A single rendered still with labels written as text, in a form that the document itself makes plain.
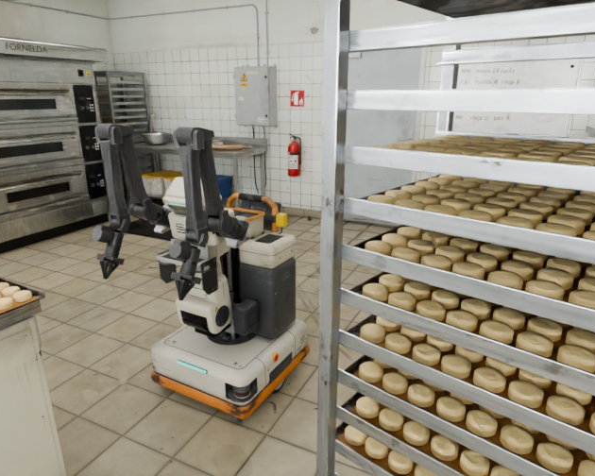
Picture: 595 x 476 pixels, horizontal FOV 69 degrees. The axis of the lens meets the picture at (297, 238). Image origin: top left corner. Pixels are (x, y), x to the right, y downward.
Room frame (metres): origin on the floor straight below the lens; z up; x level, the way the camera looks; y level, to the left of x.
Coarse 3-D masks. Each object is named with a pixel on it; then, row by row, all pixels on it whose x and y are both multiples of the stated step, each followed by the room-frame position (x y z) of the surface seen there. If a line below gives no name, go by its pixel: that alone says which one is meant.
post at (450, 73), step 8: (448, 48) 1.09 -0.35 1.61; (456, 48) 1.08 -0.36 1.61; (456, 64) 1.09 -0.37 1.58; (448, 72) 1.09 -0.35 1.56; (456, 72) 1.10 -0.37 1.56; (448, 80) 1.09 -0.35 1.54; (456, 80) 1.10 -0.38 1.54; (440, 88) 1.10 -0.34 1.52; (448, 88) 1.09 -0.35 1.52; (440, 112) 1.10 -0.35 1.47; (448, 112) 1.08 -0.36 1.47; (440, 120) 1.09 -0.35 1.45; (448, 120) 1.08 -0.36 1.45; (440, 128) 1.09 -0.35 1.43; (448, 128) 1.08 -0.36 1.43
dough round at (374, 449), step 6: (372, 438) 0.78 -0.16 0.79; (366, 444) 0.76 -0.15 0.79; (372, 444) 0.76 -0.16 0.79; (378, 444) 0.76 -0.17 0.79; (366, 450) 0.75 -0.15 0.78; (372, 450) 0.74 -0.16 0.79; (378, 450) 0.74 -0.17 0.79; (384, 450) 0.74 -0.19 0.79; (372, 456) 0.74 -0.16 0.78; (378, 456) 0.74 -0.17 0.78; (384, 456) 0.74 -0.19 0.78
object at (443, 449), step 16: (368, 400) 0.79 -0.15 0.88; (368, 416) 0.76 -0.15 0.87; (384, 416) 0.74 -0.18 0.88; (400, 416) 0.74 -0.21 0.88; (400, 432) 0.72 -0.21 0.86; (416, 432) 0.70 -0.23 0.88; (432, 432) 0.72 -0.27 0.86; (416, 448) 0.68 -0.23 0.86; (432, 448) 0.66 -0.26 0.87; (448, 448) 0.66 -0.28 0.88; (464, 448) 0.68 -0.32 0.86; (448, 464) 0.64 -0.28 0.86; (464, 464) 0.62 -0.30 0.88; (480, 464) 0.62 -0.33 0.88; (496, 464) 0.64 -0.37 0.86
